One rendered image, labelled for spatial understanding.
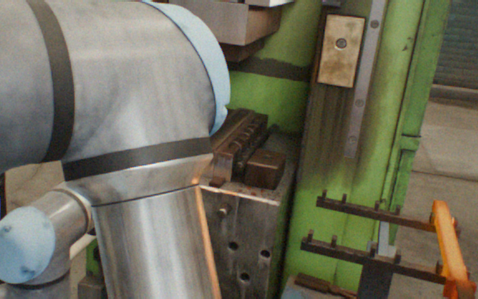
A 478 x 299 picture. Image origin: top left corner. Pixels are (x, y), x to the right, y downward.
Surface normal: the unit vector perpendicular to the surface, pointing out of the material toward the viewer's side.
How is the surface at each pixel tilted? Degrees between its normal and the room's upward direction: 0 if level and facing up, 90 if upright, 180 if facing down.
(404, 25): 90
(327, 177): 90
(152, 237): 68
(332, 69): 90
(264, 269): 90
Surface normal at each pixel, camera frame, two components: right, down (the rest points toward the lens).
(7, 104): 0.40, 0.29
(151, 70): 0.58, -0.07
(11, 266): -0.27, 0.29
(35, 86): 0.61, 0.14
